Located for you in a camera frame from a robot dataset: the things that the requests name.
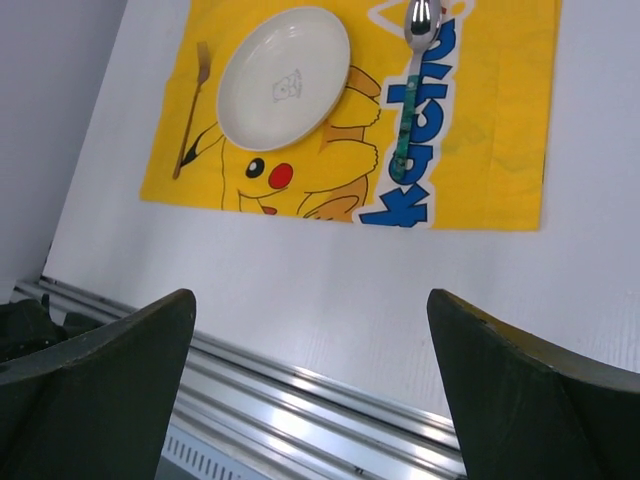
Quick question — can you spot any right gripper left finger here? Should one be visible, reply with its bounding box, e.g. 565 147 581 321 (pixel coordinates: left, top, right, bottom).
1 289 196 479

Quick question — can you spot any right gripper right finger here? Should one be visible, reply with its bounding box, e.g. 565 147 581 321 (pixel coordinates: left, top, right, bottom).
427 289 639 479

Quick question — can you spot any yellow Pikachu placemat cloth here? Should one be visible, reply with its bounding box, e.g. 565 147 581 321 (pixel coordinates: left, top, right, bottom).
140 1 562 231

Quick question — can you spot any cream bear plate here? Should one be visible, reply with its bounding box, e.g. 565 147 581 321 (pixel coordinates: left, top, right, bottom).
216 7 351 152

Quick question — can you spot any green handled silver spoon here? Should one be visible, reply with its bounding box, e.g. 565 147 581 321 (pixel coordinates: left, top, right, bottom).
390 0 443 182

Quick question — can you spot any slotted cable duct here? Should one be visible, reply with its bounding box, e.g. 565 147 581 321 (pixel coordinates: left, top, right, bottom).
155 428 261 480

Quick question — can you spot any aluminium front rail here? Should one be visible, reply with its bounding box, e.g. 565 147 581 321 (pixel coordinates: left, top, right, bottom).
14 274 469 480

